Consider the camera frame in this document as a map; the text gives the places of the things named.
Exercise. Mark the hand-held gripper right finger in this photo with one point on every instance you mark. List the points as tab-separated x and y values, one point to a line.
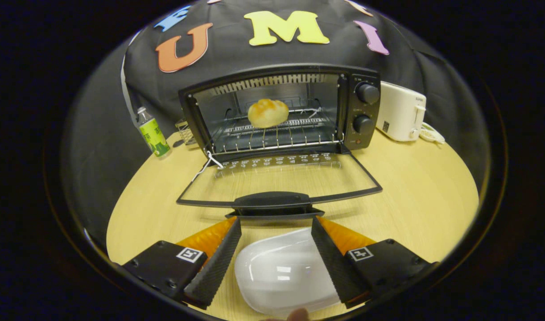
330	258

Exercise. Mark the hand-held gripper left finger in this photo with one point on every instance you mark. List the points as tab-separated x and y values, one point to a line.
219	261

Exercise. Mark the black toaster oven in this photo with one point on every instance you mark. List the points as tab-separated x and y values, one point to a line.
364	111

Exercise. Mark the golden bread roll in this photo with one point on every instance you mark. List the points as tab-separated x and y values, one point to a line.
268	113

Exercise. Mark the white pop-up toaster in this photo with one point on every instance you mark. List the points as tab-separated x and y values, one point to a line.
399	111

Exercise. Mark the white plate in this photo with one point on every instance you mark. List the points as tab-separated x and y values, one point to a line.
281	272

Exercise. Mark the green label plastic bottle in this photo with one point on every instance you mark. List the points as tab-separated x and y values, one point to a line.
153	133

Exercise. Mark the small white condiment tray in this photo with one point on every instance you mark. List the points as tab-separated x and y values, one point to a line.
433	133

